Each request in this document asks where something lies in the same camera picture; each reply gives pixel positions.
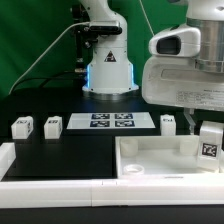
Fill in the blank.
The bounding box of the white square table top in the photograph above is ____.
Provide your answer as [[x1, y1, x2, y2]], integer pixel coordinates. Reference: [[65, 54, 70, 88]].
[[115, 135, 224, 179]]

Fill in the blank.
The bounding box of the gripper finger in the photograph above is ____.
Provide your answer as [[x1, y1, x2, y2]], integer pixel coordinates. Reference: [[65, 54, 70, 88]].
[[184, 108, 196, 135]]

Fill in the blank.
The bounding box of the white cable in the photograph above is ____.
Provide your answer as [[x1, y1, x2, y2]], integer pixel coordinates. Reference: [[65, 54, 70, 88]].
[[8, 0, 156, 96]]

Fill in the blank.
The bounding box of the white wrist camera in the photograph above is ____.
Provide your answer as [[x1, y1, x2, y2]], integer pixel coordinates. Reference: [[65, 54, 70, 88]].
[[149, 24, 201, 58]]

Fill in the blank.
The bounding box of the white U-shaped fence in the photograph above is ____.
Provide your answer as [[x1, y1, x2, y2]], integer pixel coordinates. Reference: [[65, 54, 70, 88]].
[[0, 143, 224, 208]]

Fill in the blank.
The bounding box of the black cable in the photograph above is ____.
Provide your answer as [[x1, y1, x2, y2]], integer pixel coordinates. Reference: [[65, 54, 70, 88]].
[[13, 70, 88, 91]]

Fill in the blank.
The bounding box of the black mounted camera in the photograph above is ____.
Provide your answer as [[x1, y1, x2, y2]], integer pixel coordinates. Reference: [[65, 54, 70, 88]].
[[89, 20, 122, 35]]

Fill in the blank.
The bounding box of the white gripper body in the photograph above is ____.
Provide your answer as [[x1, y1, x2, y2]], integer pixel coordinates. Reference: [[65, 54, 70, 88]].
[[142, 56, 224, 111]]

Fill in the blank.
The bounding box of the white marker sheet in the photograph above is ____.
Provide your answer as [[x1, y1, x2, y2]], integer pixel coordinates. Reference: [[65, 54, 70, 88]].
[[67, 112, 155, 130]]

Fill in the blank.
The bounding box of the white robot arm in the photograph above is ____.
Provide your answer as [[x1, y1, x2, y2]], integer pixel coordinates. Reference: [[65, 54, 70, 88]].
[[79, 0, 224, 111]]

